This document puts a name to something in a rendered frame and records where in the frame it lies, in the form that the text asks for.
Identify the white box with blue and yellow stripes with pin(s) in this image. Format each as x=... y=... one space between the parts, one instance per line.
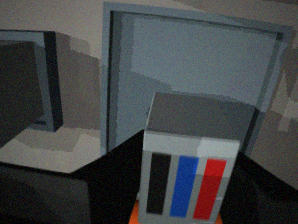
x=20 y=96

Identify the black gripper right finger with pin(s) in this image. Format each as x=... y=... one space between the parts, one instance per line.
x=255 y=196

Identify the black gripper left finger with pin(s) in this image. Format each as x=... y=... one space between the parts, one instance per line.
x=101 y=192

